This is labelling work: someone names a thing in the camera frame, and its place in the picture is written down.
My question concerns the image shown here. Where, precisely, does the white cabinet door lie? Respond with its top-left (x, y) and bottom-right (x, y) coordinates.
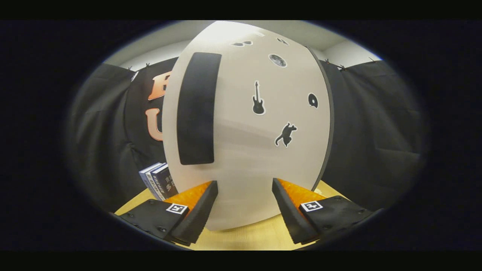
top-left (162, 21), bottom-right (335, 231)

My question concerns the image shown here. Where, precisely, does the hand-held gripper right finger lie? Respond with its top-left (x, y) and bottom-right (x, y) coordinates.
top-left (272, 178), bottom-right (381, 244)

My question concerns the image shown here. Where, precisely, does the black cabinet door handle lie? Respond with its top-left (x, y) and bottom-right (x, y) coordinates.
top-left (177, 52), bottom-right (223, 165)

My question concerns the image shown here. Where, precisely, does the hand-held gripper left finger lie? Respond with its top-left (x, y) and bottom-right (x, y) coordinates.
top-left (115, 181), bottom-right (219, 246)

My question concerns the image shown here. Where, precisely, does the pale blue book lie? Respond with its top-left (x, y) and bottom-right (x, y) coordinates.
top-left (139, 163), bottom-right (166, 201)

